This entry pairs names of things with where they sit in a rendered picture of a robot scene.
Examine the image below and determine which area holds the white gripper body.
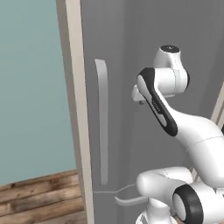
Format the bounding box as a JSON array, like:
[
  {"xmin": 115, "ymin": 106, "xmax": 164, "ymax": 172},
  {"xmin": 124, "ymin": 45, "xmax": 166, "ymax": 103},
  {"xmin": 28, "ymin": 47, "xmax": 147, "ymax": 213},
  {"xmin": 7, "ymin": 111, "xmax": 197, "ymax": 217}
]
[{"xmin": 131, "ymin": 84, "xmax": 147, "ymax": 106}]

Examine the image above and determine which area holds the beige fridge housing panel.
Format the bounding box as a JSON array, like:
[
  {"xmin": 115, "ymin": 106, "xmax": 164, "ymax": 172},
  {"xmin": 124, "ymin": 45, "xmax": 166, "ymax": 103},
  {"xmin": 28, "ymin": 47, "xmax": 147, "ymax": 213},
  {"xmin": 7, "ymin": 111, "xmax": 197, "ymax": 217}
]
[{"xmin": 55, "ymin": 0, "xmax": 96, "ymax": 224}]

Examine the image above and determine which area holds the grey fridge door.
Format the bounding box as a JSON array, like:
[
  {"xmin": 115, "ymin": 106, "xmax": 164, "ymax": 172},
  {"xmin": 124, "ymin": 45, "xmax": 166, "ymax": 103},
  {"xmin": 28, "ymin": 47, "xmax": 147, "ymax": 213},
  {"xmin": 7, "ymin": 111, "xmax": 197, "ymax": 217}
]
[{"xmin": 80, "ymin": 0, "xmax": 224, "ymax": 194}]

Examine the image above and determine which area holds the grey fridge freezer drawer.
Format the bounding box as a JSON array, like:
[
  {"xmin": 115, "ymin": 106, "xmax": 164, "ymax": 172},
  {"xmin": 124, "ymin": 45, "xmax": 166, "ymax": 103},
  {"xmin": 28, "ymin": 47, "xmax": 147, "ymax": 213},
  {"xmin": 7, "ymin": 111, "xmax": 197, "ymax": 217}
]
[{"xmin": 92, "ymin": 183, "xmax": 153, "ymax": 224}]

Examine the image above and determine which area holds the long grey fridge door handle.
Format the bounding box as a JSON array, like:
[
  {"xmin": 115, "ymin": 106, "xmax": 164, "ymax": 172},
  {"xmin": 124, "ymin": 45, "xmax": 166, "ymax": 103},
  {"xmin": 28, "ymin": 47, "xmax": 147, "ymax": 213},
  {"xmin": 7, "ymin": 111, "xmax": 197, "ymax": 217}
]
[{"xmin": 94, "ymin": 59, "xmax": 109, "ymax": 187}]

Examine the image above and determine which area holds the short grey drawer handle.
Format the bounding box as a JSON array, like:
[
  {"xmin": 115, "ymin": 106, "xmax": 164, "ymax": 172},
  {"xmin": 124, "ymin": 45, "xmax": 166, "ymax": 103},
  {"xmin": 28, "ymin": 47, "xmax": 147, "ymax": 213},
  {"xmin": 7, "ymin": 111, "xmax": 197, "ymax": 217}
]
[{"xmin": 114, "ymin": 194, "xmax": 149, "ymax": 207}]

